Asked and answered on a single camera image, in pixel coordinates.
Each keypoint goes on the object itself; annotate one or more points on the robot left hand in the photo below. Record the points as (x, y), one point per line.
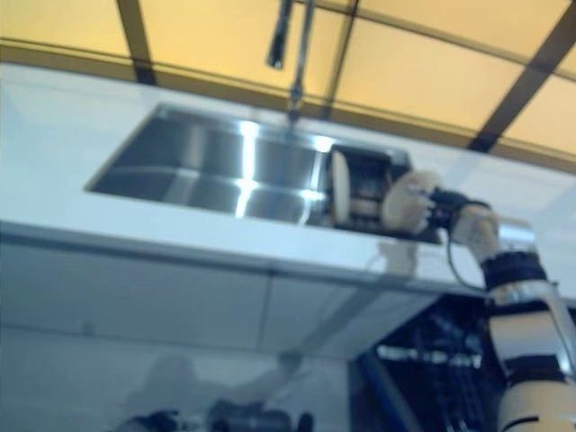
(153, 420)

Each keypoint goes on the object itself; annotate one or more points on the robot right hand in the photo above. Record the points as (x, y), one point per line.
(450, 207)

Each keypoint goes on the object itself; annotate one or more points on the cream ceramic plate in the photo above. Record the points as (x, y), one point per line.
(405, 202)
(342, 189)

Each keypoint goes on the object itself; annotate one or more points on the white cabinet door beside dishwasher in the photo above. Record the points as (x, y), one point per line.
(324, 315)

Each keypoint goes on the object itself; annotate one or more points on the black sink dish rack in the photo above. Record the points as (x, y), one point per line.
(369, 189)

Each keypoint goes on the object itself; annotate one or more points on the wide white cabinet door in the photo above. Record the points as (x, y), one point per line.
(135, 292)

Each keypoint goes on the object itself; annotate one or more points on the robot right leg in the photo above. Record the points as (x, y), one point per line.
(297, 423)

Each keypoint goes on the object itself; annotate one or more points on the chrome gooseneck faucet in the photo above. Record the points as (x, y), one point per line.
(301, 67)

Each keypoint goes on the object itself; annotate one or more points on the stainless steel sink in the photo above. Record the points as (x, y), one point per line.
(202, 171)

